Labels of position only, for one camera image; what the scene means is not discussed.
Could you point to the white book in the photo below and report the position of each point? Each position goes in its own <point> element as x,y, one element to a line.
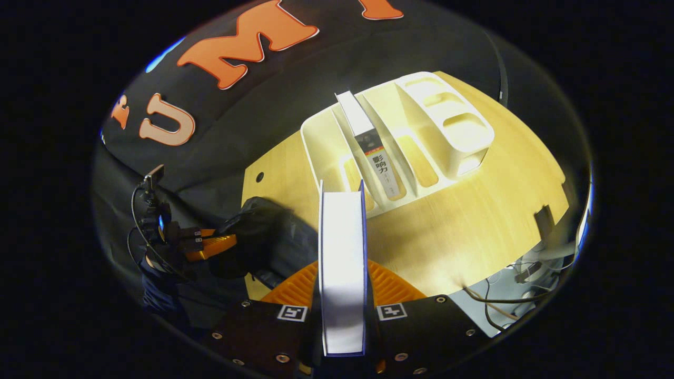
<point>376,158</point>

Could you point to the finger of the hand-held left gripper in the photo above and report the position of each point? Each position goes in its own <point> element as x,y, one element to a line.
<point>213,246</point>
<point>197,232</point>

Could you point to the blue book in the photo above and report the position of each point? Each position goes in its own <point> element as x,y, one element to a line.
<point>342,263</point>

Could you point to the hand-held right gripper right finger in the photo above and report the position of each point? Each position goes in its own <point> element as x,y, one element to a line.
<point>432,326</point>

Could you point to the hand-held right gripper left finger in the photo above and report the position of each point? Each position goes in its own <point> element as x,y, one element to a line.
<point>253,326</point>

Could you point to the black schoolbag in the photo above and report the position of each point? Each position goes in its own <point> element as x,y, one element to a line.
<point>268,231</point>

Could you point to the white bookshelf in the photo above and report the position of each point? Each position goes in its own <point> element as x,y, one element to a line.
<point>458,137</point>

